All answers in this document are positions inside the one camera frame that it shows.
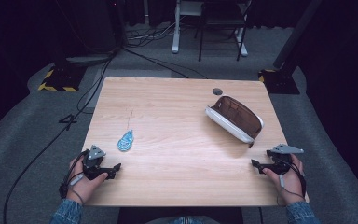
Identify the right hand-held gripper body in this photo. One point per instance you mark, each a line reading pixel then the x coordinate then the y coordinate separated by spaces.
pixel 279 163

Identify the person's left hand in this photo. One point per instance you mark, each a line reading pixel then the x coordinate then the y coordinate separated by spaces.
pixel 84 186

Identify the person's right hand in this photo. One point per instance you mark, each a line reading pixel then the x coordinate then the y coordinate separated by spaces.
pixel 290 183

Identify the blue gourd-shaped charm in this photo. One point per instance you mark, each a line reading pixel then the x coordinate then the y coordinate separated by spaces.
pixel 126 142

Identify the dark cabinet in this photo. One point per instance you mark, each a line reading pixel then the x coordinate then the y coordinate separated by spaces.
pixel 90 25

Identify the white desk frame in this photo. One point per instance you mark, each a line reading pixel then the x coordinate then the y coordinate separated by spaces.
pixel 176 37

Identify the white and brown pencil case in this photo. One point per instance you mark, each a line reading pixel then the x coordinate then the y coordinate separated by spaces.
pixel 237 119

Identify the slanted dark stand pole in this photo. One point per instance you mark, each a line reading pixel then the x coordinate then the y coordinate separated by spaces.
pixel 295 34

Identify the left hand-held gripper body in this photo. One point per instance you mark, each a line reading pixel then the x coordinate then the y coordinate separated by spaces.
pixel 94 161

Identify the person's denim lap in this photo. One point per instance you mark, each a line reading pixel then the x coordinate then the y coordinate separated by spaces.
pixel 183 220

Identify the black metal chair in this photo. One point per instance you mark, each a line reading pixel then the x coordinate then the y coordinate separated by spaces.
pixel 222 18

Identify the black base with yellow stripes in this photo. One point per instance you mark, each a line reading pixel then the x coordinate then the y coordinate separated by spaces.
pixel 62 77
pixel 280 82

